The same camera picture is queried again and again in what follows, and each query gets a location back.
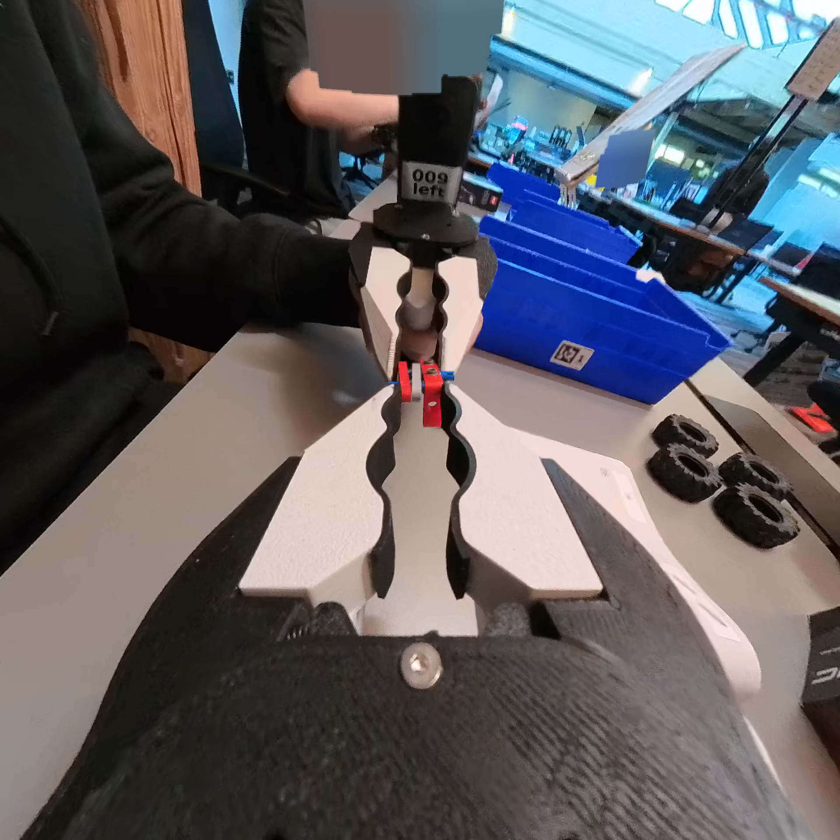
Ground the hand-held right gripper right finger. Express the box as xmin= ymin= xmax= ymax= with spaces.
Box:
xmin=446 ymin=384 xmax=605 ymax=603

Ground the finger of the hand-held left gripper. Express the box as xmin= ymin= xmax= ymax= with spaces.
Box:
xmin=356 ymin=244 xmax=411 ymax=385
xmin=434 ymin=255 xmax=488 ymax=378

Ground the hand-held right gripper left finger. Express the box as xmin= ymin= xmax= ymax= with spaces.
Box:
xmin=238 ymin=384 xmax=404 ymax=632

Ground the red blue toy brick assembly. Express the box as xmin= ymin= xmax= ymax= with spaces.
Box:
xmin=388 ymin=357 xmax=457 ymax=431

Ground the person's left forearm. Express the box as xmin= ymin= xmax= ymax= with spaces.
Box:
xmin=98 ymin=141 xmax=362 ymax=352

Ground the grey desk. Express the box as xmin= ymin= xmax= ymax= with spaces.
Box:
xmin=0 ymin=190 xmax=840 ymax=840

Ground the person's left hand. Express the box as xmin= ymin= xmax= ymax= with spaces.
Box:
xmin=399 ymin=327 xmax=442 ymax=365

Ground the small black box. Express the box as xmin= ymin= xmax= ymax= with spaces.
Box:
xmin=459 ymin=174 xmax=503 ymax=211

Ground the blue storage bin white tag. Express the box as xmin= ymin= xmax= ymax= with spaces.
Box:
xmin=472 ymin=217 xmax=732 ymax=404

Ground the white instruction booklet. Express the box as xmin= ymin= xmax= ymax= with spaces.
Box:
xmin=518 ymin=433 xmax=763 ymax=706

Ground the slanted display board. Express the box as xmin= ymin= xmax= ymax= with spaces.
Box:
xmin=558 ymin=42 xmax=746 ymax=185

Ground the black office chair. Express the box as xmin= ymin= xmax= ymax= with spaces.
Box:
xmin=182 ymin=0 xmax=293 ymax=217

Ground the wooden panel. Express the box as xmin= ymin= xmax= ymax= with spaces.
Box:
xmin=85 ymin=0 xmax=217 ymax=382

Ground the person's torso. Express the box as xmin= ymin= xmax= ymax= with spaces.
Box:
xmin=0 ymin=0 xmax=172 ymax=572

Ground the black toy set box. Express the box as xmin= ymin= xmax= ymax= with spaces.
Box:
xmin=801 ymin=607 xmax=840 ymax=729

